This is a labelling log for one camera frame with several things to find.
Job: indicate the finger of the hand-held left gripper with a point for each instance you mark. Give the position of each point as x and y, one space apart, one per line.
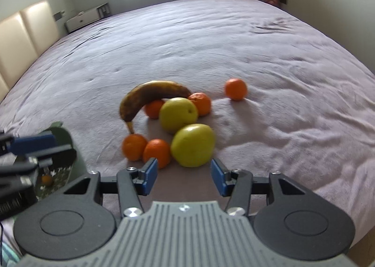
35 141
58 154

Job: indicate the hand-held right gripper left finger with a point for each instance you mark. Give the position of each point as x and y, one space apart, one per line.
151 176

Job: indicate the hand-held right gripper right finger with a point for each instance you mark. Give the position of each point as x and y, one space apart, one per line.
218 176

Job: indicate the orange tangerine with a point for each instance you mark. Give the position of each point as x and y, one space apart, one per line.
235 89
46 180
133 147
155 152
153 110
203 104

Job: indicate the yellow-green apple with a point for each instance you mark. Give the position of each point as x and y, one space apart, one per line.
190 145
175 114

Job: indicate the brown spotted banana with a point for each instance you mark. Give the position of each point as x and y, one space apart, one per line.
152 88

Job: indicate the cream padded headboard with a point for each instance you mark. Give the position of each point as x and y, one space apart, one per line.
26 32

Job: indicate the purple bed cover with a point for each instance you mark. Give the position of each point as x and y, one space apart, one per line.
205 50

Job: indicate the white nightstand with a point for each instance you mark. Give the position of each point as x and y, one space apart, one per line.
82 19

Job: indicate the row of binders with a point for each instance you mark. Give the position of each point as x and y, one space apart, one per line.
104 10

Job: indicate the grey wall socket plate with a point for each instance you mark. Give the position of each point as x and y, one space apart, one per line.
59 15

